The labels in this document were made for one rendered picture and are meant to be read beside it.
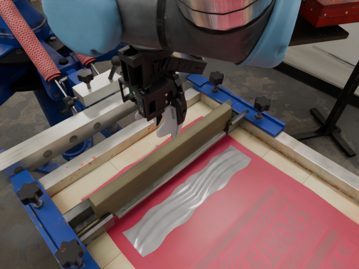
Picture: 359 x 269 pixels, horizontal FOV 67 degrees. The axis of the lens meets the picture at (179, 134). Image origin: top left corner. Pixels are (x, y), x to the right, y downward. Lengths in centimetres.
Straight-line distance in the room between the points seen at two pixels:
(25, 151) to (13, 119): 185
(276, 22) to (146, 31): 11
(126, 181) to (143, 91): 20
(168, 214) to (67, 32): 45
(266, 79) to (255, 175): 207
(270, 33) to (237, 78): 246
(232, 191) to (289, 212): 13
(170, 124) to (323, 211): 41
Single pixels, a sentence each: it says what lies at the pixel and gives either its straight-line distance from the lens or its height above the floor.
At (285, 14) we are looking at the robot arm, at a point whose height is 144.
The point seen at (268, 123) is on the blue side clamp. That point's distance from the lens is 78.
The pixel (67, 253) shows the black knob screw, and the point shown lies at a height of 106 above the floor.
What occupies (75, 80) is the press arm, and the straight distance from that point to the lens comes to 88.
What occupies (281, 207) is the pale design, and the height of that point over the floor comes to 96.
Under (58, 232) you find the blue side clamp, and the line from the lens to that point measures 62.
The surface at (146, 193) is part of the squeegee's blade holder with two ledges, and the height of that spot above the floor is 99.
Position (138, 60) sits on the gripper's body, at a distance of 41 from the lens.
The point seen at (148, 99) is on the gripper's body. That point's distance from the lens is 43.
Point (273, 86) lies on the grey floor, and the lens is 267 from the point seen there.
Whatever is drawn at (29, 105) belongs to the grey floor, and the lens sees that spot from 264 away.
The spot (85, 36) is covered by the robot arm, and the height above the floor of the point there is 140.
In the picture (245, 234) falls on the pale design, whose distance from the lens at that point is 63.
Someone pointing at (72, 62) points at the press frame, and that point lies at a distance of 97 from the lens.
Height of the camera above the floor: 152
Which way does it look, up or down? 47 degrees down
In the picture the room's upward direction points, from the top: straight up
